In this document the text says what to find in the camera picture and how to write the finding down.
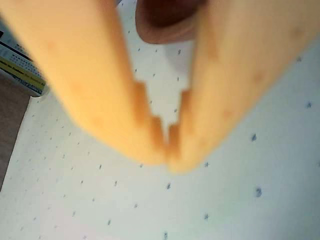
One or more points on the white dotted paper mat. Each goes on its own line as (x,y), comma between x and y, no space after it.
(225,200)

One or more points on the round brown wooden bowl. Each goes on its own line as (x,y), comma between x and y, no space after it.
(162,30)

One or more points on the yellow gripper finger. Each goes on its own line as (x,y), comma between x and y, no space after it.
(82,75)
(237,75)

